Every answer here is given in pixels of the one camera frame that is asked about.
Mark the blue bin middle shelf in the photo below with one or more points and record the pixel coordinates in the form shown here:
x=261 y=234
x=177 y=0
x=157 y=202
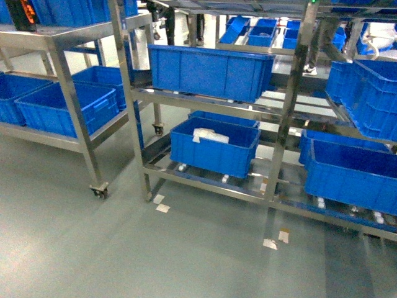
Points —
x=238 y=76

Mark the blue bin shelf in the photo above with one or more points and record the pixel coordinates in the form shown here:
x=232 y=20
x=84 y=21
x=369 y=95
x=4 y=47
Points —
x=367 y=90
x=238 y=76

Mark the steel shelf cart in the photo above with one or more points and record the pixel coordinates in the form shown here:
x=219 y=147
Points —
x=55 y=41

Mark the blue bin right shelf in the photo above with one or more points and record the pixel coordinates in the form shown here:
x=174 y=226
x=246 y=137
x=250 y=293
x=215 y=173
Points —
x=367 y=90

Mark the blue bin with white bag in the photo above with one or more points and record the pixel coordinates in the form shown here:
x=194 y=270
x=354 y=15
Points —
x=232 y=158

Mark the white plastic bag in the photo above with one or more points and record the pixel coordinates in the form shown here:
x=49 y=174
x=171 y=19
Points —
x=209 y=134

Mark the steel flow rack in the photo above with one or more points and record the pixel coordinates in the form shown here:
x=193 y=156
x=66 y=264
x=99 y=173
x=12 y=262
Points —
x=269 y=197

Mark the blue bin on cart back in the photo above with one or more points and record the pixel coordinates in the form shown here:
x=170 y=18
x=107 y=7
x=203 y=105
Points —
x=109 y=77

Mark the blue bin on cart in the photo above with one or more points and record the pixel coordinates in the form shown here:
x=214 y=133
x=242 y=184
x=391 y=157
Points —
x=14 y=87
x=109 y=77
x=46 y=108

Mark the blue bin on cart front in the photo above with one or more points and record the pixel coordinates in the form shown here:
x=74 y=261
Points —
x=46 y=108

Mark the blue bin lower right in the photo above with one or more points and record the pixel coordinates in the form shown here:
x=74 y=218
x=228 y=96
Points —
x=352 y=175

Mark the blue bin on cart left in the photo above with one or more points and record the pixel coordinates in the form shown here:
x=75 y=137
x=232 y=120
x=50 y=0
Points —
x=14 y=87

